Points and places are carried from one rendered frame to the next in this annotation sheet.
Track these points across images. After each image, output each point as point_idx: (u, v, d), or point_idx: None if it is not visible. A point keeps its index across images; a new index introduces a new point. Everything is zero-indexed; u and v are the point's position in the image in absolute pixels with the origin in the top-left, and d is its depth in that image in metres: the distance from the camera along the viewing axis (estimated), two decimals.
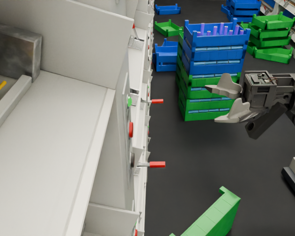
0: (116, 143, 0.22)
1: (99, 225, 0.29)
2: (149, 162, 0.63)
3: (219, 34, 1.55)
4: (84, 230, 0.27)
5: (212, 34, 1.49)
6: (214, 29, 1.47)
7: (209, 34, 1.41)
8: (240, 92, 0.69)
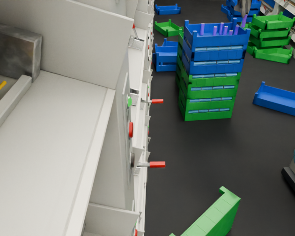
0: (116, 143, 0.22)
1: (99, 225, 0.29)
2: (149, 162, 0.63)
3: (219, 34, 1.55)
4: (84, 230, 0.27)
5: (212, 34, 1.49)
6: (214, 29, 1.47)
7: None
8: None
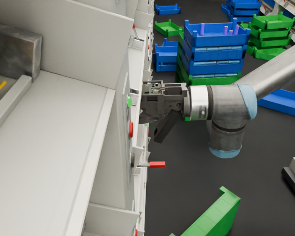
0: (116, 143, 0.22)
1: (99, 225, 0.29)
2: (149, 162, 0.63)
3: None
4: (84, 230, 0.27)
5: None
6: None
7: None
8: None
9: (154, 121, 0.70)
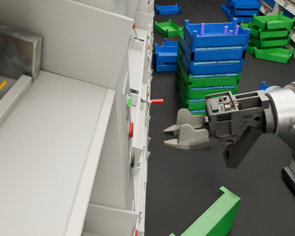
0: (116, 143, 0.22)
1: (99, 225, 0.29)
2: None
3: None
4: (84, 230, 0.27)
5: None
6: None
7: None
8: (205, 122, 0.59)
9: (227, 143, 0.55)
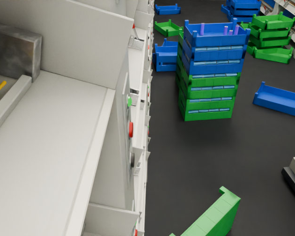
0: (116, 143, 0.22)
1: (99, 225, 0.29)
2: None
3: None
4: (84, 230, 0.27)
5: None
6: None
7: None
8: None
9: None
